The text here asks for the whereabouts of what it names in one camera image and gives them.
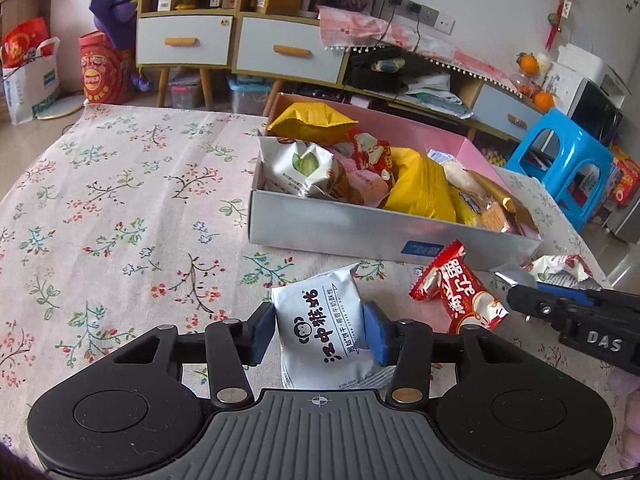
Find clear bin blue lid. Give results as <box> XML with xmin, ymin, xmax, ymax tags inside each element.
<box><xmin>227</xmin><ymin>76</ymin><xmax>274</xmax><ymax>117</ymax></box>

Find grey drawer wooden handle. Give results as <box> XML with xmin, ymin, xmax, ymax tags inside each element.
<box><xmin>472</xmin><ymin>82</ymin><xmax>544</xmax><ymax>142</ymax></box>
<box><xmin>137</xmin><ymin>16</ymin><xmax>234</xmax><ymax>67</ymax></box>
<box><xmin>235</xmin><ymin>17</ymin><xmax>349</xmax><ymax>87</ymax></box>

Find pink-lined cardboard box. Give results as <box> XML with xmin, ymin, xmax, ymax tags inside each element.
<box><xmin>247</xmin><ymin>92</ymin><xmax>546</xmax><ymax>267</ymax></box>

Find white monkey-print snack packet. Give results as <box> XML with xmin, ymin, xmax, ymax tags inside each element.
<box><xmin>271</xmin><ymin>264</ymin><xmax>396</xmax><ymax>392</ymax></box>

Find white appliance box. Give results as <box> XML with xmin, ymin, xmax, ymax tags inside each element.
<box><xmin>555</xmin><ymin>45</ymin><xmax>632</xmax><ymax>97</ymax></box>

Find white green red snack packet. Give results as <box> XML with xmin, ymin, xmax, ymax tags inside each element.
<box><xmin>492</xmin><ymin>255</ymin><xmax>594</xmax><ymax>289</ymax></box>

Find pink snack packet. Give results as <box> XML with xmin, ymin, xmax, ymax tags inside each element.
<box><xmin>330</xmin><ymin>160</ymin><xmax>392</xmax><ymax>207</ymax></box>

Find white leaf-print snack packet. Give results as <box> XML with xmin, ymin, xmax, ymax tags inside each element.
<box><xmin>257</xmin><ymin>137</ymin><xmax>342</xmax><ymax>199</ymax></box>

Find wooden shelf cabinet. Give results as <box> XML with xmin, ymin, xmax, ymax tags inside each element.
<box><xmin>135</xmin><ymin>0</ymin><xmax>352</xmax><ymax>112</ymax></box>

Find blue plastic stool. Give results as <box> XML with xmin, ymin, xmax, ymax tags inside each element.
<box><xmin>502</xmin><ymin>107</ymin><xmax>617</xmax><ymax>234</ymax></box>

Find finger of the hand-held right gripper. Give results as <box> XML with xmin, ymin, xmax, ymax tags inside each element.
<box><xmin>537</xmin><ymin>283</ymin><xmax>640</xmax><ymax>309</ymax></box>
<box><xmin>507</xmin><ymin>285</ymin><xmax>602</xmax><ymax>332</ymax></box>

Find yellow zigzag-edged snack packet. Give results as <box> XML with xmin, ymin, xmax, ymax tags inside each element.
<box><xmin>266</xmin><ymin>101</ymin><xmax>359</xmax><ymax>142</ymax></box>

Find white folded papers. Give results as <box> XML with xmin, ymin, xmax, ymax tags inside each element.
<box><xmin>402</xmin><ymin>72</ymin><xmax>474</xmax><ymax>119</ymax></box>

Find red round gift box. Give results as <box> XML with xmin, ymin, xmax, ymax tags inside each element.
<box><xmin>79</xmin><ymin>31</ymin><xmax>137</xmax><ymax>107</ymax></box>

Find pink floral cloth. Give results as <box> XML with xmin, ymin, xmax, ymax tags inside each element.
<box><xmin>318</xmin><ymin>6</ymin><xmax>522</xmax><ymax>92</ymax></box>

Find brown cardboard box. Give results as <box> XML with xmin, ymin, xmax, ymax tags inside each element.
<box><xmin>256</xmin><ymin>0</ymin><xmax>302</xmax><ymax>16</ymax></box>

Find black microwave oven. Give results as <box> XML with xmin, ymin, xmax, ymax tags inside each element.
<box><xmin>562</xmin><ymin>77</ymin><xmax>627</xmax><ymax>149</ymax></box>

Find white shopping bag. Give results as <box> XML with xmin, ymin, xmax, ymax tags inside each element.
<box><xmin>2</xmin><ymin>37</ymin><xmax>62</xmax><ymax>127</ymax></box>

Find clear storage bin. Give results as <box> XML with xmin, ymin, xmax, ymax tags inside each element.
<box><xmin>169</xmin><ymin>72</ymin><xmax>207</xmax><ymax>110</ymax></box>

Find red snack carton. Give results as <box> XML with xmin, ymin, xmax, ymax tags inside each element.
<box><xmin>612</xmin><ymin>157</ymin><xmax>640</xmax><ymax>207</ymax></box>

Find black case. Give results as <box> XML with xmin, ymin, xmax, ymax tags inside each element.
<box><xmin>347</xmin><ymin>52</ymin><xmax>407</xmax><ymax>94</ymax></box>

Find clear cracker packet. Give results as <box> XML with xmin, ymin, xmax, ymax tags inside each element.
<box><xmin>444</xmin><ymin>159</ymin><xmax>502</xmax><ymax>202</ymax></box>

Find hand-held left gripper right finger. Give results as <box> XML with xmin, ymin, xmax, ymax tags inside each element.
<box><xmin>363</xmin><ymin>302</ymin><xmax>526</xmax><ymax>406</ymax></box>

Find purple plush toy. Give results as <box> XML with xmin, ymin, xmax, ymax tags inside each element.
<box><xmin>89</xmin><ymin>0</ymin><xmax>152</xmax><ymax>94</ymax></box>

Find deep yellow snack packet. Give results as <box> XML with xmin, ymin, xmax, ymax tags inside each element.
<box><xmin>381</xmin><ymin>146</ymin><xmax>458</xmax><ymax>222</ymax></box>

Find wall socket panel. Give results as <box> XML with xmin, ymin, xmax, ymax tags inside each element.
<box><xmin>387</xmin><ymin>0</ymin><xmax>457</xmax><ymax>37</ymax></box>

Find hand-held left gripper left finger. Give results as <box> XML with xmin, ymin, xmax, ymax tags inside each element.
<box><xmin>112</xmin><ymin>304</ymin><xmax>277</xmax><ymax>407</ymax></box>

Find red hanging ornament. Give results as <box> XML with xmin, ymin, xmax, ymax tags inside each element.
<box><xmin>547</xmin><ymin>0</ymin><xmax>577</xmax><ymax>52</ymax></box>

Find person's right hand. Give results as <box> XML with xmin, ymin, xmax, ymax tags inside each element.
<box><xmin>620</xmin><ymin>385</ymin><xmax>640</xmax><ymax>468</ymax></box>

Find red gift bag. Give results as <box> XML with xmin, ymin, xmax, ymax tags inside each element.
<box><xmin>2</xmin><ymin>17</ymin><xmax>54</xmax><ymax>69</ymax></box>

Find low wooden cabinet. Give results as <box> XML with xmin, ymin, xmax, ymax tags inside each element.
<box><xmin>344</xmin><ymin>45</ymin><xmax>547</xmax><ymax>147</ymax></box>

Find yellow cracker packet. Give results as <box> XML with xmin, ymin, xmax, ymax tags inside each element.
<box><xmin>450</xmin><ymin>187</ymin><xmax>517</xmax><ymax>234</ymax></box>

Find gold snack packet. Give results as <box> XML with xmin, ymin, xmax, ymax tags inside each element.
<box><xmin>465</xmin><ymin>170</ymin><xmax>542</xmax><ymax>237</ymax></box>

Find floral printed cloth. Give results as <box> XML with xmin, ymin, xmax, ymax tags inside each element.
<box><xmin>0</xmin><ymin>102</ymin><xmax>608</xmax><ymax>392</ymax></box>

